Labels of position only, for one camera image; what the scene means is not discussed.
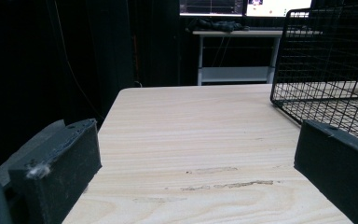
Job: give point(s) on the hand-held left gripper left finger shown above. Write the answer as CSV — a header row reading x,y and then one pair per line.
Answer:
x,y
56,174

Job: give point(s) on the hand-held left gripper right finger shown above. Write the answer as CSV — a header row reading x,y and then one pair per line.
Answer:
x,y
338,161

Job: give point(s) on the white desk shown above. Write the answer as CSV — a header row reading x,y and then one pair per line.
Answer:
x,y
236,74

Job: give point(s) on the computer monitor with white screen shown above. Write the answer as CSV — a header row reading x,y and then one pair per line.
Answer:
x,y
276,7

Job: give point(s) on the dark cloth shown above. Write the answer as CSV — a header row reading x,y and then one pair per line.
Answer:
x,y
214,25

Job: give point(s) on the computer monitor with dark screen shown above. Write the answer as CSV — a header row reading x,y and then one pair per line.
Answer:
x,y
211,6

